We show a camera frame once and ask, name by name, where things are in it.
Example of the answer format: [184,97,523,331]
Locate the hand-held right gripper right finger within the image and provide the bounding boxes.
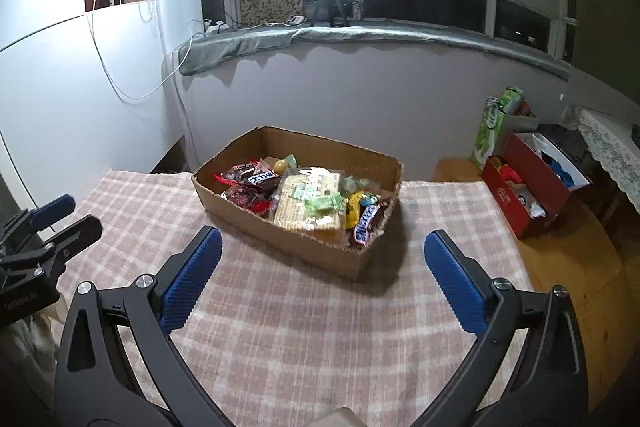
[410,229,588,427]

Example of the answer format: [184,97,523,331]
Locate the black cloth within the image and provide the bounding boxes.
[537,123,601,172]

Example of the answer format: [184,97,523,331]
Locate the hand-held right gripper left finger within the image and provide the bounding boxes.
[55,226,236,427]

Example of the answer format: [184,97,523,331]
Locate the green paper bag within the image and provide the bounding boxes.
[471,87,526,170]

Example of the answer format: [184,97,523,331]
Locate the green candy packet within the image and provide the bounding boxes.
[304,193,347,217]

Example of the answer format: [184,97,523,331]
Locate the white cable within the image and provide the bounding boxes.
[87,0,193,100]

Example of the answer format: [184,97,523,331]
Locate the clear cracker packet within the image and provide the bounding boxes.
[272,166,346,235]

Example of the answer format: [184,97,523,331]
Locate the dark red candy packet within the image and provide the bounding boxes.
[220,187,273,215]
[222,162,266,182]

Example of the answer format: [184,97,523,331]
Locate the grey windowsill cloth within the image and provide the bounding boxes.
[177,24,573,80]

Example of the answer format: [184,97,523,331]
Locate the brown chocolate bar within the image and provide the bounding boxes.
[351,201,391,248]
[245,172,282,192]

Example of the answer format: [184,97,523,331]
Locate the white lace side table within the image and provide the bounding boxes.
[567,105,640,215]

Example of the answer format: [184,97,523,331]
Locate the red cardboard box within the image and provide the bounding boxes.
[480,132,593,240]

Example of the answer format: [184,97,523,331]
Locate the yellow candy packet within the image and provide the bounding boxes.
[345,192,372,229]

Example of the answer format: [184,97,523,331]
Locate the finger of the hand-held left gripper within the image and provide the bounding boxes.
[0,193,77,243]
[0,214,103,280]

